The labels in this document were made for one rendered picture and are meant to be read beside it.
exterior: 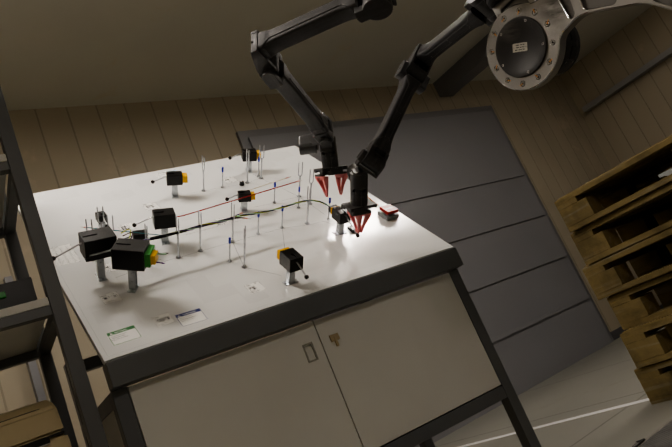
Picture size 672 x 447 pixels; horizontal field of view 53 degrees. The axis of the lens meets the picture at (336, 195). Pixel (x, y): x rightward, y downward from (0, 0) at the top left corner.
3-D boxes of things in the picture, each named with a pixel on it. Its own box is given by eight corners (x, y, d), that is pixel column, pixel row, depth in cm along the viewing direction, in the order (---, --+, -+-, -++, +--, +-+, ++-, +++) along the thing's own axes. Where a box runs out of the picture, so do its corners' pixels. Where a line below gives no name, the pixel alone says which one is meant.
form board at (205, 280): (104, 367, 164) (104, 361, 163) (12, 201, 237) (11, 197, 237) (452, 251, 228) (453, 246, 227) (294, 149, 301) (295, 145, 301)
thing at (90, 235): (51, 282, 191) (45, 238, 185) (113, 267, 200) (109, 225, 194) (57, 294, 186) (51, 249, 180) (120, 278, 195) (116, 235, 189)
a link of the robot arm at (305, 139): (329, 139, 218) (328, 118, 222) (294, 143, 219) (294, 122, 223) (334, 159, 228) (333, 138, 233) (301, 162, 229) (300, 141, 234)
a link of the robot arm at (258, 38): (237, 60, 181) (238, 32, 186) (266, 86, 192) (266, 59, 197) (385, -7, 163) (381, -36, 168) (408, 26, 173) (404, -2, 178)
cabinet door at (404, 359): (502, 384, 214) (450, 271, 225) (367, 453, 185) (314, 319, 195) (497, 385, 216) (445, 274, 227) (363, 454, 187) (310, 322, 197)
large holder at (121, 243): (92, 278, 195) (87, 235, 188) (152, 282, 195) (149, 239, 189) (83, 291, 188) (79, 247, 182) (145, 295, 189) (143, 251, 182)
